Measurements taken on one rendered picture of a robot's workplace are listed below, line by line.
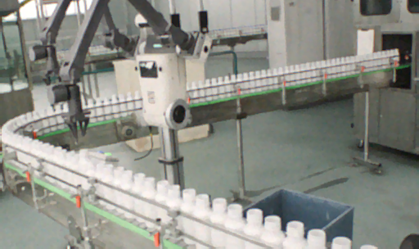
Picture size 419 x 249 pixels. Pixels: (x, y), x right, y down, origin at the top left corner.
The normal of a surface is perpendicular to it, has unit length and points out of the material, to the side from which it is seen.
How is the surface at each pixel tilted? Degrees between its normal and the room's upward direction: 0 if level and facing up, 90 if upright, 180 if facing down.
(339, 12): 90
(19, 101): 90
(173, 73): 90
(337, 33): 90
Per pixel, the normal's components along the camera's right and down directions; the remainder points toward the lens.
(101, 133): 0.36, 0.22
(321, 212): -0.76, 0.25
